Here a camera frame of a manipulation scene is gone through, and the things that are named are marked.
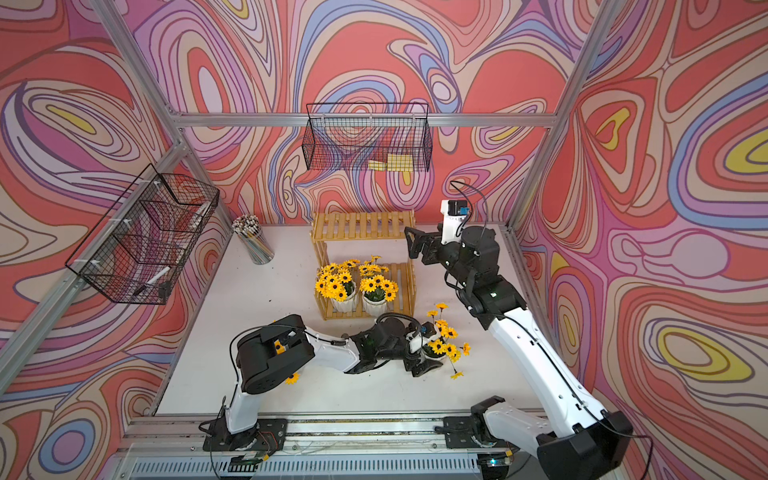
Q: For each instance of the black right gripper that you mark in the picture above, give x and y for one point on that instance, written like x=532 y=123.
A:
x=432 y=240

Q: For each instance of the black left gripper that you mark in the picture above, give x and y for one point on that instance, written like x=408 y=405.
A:
x=413 y=365

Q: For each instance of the sunflower pot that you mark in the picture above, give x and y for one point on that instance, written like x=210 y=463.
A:
x=378 y=292
x=447 y=342
x=287 y=365
x=335 y=282

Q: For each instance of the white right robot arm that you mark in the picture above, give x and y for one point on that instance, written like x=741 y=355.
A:
x=579 y=438

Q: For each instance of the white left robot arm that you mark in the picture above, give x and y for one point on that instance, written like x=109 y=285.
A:
x=269 y=356

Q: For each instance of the wooden two-tier shelf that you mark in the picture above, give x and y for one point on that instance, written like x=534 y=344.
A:
x=338 y=227

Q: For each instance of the yellow sticky notes pad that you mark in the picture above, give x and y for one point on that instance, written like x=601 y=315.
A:
x=392 y=163

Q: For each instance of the cup of pencils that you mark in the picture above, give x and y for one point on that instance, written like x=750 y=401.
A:
x=249 y=230

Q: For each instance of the white marker in basket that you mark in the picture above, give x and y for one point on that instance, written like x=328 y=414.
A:
x=146 y=284

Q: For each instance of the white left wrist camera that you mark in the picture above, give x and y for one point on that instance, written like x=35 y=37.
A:
x=420 y=338

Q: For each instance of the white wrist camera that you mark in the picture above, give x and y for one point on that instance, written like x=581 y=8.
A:
x=455 y=214
x=420 y=338

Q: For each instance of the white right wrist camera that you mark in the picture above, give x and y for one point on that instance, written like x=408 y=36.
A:
x=455 y=214

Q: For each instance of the black wire basket back wall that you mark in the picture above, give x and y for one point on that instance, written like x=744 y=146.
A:
x=346 y=135

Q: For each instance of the black wire basket wall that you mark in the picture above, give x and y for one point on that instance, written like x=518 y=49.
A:
x=346 y=135
x=158 y=220

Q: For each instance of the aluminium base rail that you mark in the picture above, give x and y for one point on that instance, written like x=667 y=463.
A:
x=411 y=445

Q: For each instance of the black wire basket left wall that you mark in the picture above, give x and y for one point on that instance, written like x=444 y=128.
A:
x=158 y=220

